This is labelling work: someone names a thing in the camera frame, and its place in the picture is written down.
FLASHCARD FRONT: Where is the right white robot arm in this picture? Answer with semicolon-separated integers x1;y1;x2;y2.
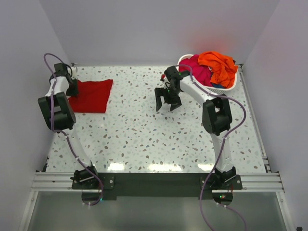
154;66;236;189

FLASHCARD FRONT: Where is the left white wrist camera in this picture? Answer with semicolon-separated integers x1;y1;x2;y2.
71;67;77;79

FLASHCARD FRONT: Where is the orange t shirt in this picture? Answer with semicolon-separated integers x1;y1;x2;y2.
198;51;238;89

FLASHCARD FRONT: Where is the white laundry basket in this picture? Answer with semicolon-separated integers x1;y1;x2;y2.
178;54;237;94

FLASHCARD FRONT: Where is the red t shirt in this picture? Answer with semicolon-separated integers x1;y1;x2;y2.
68;79;113;113

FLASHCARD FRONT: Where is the aluminium frame rail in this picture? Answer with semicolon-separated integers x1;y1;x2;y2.
30;172;284;192

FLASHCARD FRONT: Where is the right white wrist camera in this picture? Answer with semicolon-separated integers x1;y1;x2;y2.
160;74;170;88

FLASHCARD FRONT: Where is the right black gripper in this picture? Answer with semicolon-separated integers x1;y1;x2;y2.
155;86;181;112

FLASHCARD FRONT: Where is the magenta t shirt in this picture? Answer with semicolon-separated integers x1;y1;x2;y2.
179;54;213;87

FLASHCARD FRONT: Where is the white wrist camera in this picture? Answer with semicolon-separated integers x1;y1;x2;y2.
160;74;170;88
71;67;77;79

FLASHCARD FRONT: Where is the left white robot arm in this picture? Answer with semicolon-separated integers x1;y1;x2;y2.
38;63;100;189

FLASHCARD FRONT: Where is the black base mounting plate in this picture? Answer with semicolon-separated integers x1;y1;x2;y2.
71;171;243;201

